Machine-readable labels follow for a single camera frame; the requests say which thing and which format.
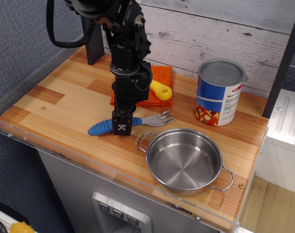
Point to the yellow black object corner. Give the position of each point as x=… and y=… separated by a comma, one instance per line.
x=19, y=227

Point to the dark vertical post right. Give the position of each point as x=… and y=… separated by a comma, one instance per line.
x=281, y=73

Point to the stainless steel pot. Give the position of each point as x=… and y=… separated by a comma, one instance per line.
x=184, y=161

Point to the orange folded towel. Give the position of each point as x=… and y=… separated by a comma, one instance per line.
x=162, y=74

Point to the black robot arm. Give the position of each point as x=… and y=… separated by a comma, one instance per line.
x=124, y=25

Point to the clear acrylic table guard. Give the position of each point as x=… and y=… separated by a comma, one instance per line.
x=57, y=113

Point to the dark vertical post left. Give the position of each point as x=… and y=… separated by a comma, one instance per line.
x=95, y=47

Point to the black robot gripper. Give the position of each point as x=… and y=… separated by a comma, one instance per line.
x=130, y=87

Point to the blue handled metal fork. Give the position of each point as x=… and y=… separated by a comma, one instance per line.
x=153, y=120

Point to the yellow handled toy knife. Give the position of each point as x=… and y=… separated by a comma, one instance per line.
x=161, y=91

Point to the white ribbed box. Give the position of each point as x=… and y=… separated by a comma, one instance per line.
x=276, y=160

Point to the grey toy fridge cabinet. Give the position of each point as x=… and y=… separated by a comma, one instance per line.
x=95, y=204

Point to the blue labelled can with lid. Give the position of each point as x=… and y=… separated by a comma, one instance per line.
x=219, y=86

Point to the dark vertical post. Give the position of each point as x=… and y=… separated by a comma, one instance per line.
x=95, y=47
x=281, y=73

